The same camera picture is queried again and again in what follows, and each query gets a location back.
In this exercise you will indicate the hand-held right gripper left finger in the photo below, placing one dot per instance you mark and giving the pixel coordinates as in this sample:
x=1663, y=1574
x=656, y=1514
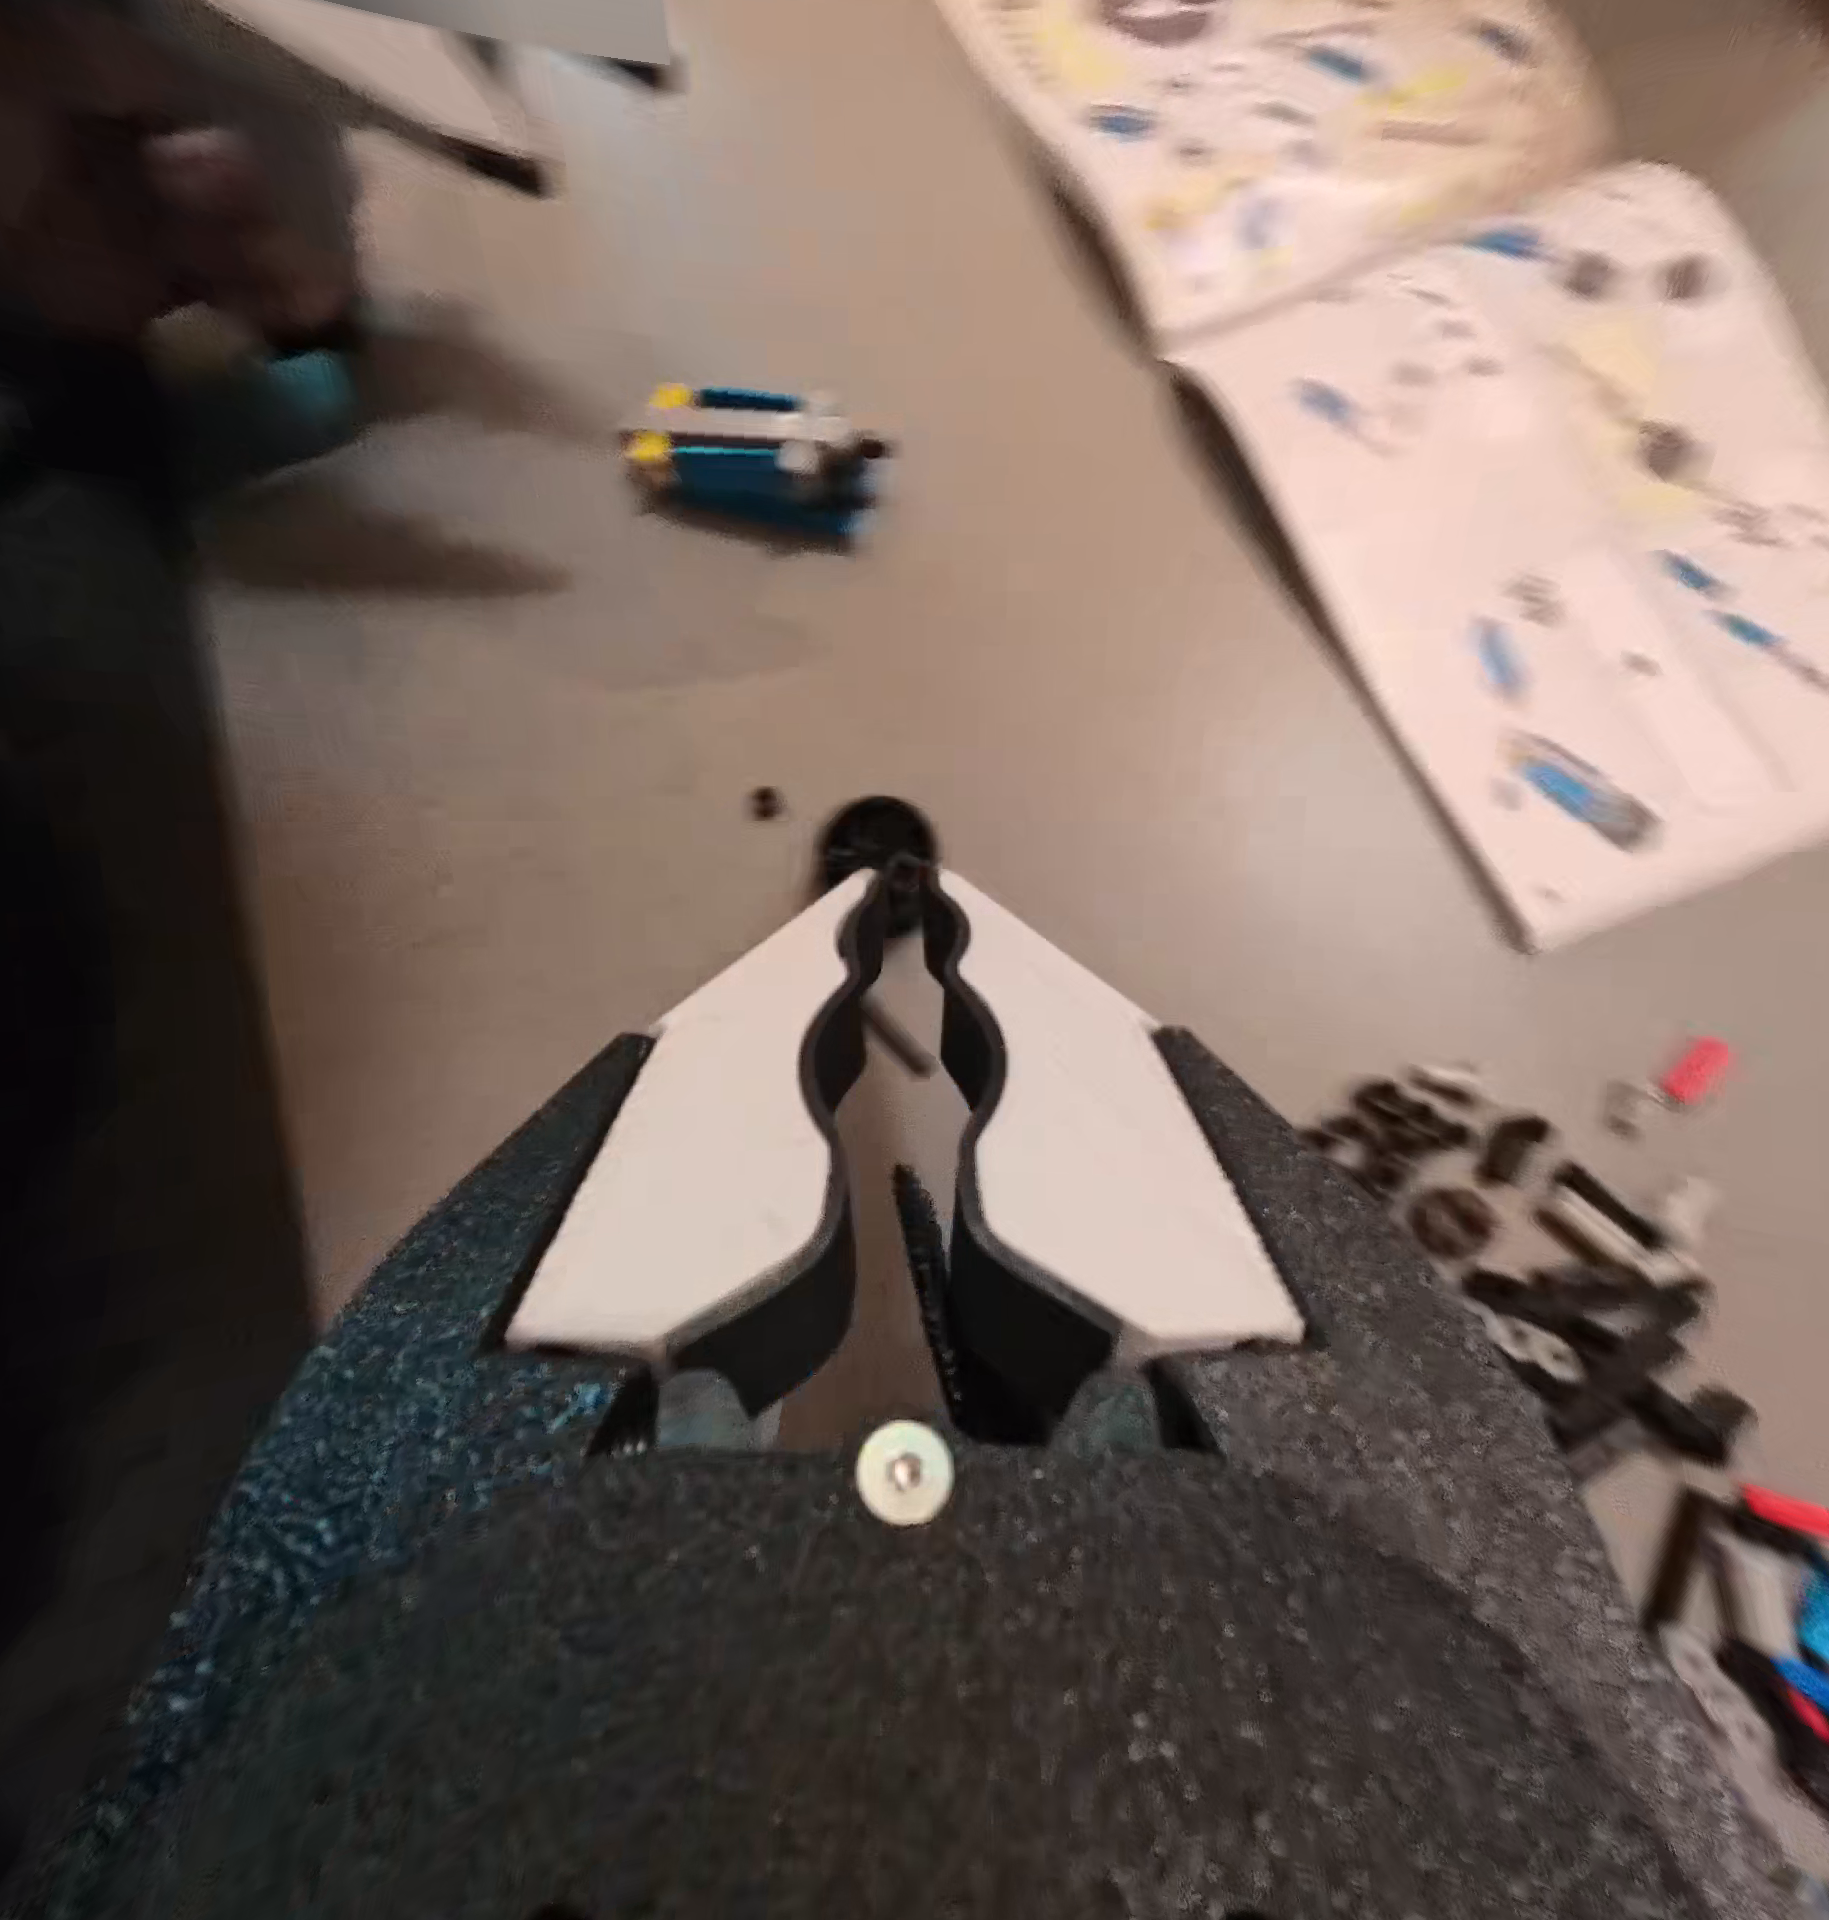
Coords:
x=697, y=1183

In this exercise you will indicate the pile of toy brick parts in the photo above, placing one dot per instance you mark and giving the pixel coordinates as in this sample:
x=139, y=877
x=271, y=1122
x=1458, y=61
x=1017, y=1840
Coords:
x=1588, y=1276

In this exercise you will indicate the instruction booklet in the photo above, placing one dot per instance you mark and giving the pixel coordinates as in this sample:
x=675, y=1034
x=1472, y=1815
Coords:
x=1529, y=524

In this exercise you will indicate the black perforated panel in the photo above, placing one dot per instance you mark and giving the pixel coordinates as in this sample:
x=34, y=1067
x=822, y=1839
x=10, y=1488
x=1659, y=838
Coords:
x=74, y=1201

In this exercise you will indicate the person's left hand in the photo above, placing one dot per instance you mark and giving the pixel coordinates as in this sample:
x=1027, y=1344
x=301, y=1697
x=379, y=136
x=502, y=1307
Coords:
x=210, y=226

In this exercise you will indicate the grey axle rod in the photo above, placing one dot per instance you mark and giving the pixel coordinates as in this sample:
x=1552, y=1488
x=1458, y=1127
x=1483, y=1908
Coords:
x=898, y=1038

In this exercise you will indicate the black spoked wheel rim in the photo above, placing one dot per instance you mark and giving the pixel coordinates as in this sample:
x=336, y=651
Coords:
x=872, y=833

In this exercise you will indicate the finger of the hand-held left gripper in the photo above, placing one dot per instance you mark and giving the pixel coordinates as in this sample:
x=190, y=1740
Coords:
x=390, y=68
x=556, y=22

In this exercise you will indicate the blue grey brick assembly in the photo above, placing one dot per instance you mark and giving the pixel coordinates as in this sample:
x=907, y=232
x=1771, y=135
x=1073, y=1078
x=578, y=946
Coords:
x=750, y=466

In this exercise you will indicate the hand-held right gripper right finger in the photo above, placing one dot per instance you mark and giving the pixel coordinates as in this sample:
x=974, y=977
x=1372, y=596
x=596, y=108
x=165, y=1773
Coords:
x=1123, y=1183

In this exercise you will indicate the grey desk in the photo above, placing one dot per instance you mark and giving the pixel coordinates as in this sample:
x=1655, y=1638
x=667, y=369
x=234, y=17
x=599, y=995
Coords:
x=1153, y=748

